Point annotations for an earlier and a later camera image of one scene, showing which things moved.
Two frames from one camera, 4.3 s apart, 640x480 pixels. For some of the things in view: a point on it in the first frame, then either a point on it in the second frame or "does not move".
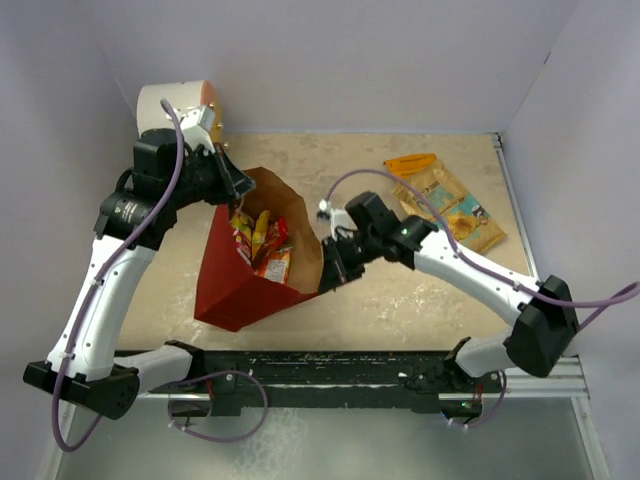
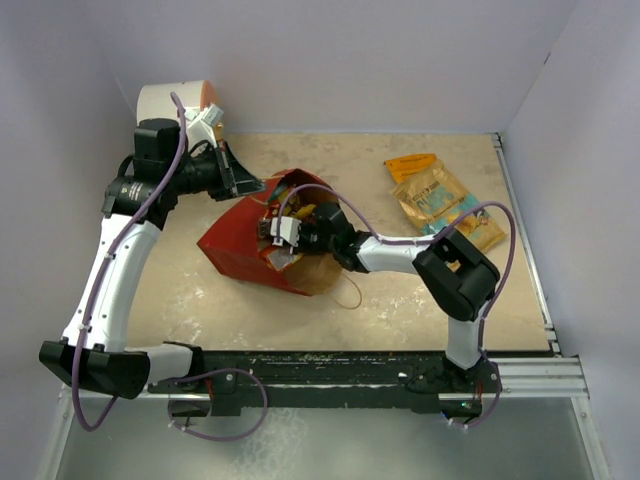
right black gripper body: [355, 255] -> [312, 242]
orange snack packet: [275, 264] does not move
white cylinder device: [151, 114] does not move
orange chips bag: [411, 164] does not move
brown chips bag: [475, 227] does not move
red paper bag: [230, 294] -> [234, 244]
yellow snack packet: [260, 232] -> [302, 213]
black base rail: [238, 384] does not move
